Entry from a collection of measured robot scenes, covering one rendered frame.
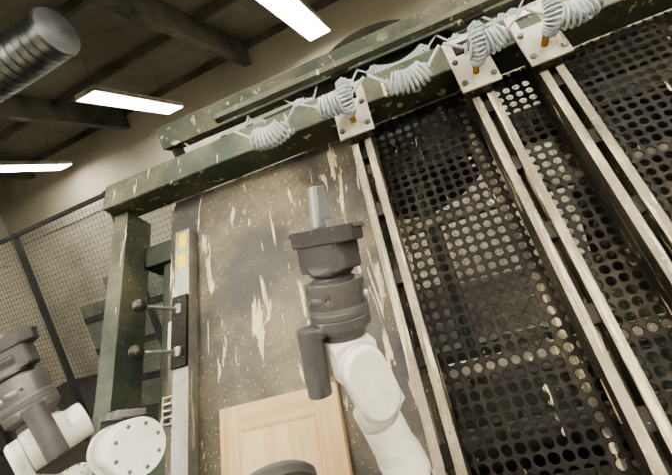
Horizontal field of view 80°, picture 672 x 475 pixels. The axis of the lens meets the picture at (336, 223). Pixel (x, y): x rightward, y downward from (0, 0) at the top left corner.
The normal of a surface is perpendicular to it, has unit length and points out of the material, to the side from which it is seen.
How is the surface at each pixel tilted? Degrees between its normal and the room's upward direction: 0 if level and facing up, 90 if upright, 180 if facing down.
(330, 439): 57
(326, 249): 82
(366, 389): 91
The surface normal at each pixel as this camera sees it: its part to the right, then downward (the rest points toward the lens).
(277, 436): -0.34, -0.41
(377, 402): 0.41, -0.08
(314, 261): -0.63, 0.11
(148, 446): 0.65, -0.40
